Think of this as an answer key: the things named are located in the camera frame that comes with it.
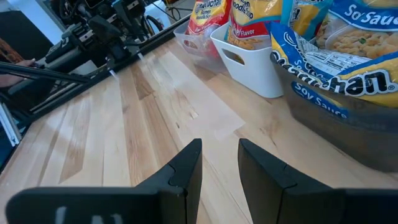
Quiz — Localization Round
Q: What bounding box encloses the white plastic jug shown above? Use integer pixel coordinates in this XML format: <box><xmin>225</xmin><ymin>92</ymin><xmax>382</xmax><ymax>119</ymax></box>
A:
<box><xmin>145</xmin><ymin>0</ymin><xmax>172</xmax><ymax>29</ymax></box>

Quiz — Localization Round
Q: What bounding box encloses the dark smoked plastic bin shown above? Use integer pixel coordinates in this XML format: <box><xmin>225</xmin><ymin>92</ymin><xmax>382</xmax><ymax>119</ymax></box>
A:
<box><xmin>269</xmin><ymin>52</ymin><xmax>398</xmax><ymax>174</ymax></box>

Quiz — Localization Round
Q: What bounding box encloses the person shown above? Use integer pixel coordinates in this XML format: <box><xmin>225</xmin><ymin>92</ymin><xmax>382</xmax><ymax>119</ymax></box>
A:
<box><xmin>0</xmin><ymin>37</ymin><xmax>37</xmax><ymax>90</ymax></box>

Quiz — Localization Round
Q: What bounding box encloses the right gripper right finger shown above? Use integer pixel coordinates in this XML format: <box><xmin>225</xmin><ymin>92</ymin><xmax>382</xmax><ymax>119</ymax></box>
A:
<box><xmin>237</xmin><ymin>138</ymin><xmax>345</xmax><ymax>224</ymax></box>

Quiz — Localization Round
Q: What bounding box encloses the clear plastic bin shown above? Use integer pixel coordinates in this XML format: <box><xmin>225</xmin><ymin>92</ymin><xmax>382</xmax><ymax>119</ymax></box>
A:
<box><xmin>173</xmin><ymin>19</ymin><xmax>226</xmax><ymax>73</ymax></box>

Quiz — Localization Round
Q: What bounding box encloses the white plastic bin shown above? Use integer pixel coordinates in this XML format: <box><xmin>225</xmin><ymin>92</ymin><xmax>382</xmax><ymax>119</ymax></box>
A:
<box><xmin>210</xmin><ymin>21</ymin><xmax>285</xmax><ymax>100</ymax></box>

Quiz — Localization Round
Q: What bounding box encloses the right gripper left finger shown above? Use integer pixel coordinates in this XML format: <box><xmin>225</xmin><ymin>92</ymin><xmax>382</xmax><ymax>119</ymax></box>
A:
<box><xmin>136</xmin><ymin>138</ymin><xmax>203</xmax><ymax>224</ymax></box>

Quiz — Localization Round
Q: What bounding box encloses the silver aluminium bar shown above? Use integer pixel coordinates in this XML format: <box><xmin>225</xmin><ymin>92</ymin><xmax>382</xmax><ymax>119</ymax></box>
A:
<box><xmin>0</xmin><ymin>101</ymin><xmax>22</xmax><ymax>147</ymax></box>

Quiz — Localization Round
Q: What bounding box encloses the red Maruchan ramen pack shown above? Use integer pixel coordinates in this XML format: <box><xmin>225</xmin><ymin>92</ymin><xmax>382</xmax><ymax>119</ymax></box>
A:
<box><xmin>185</xmin><ymin>0</ymin><xmax>233</xmax><ymax>60</ymax></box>

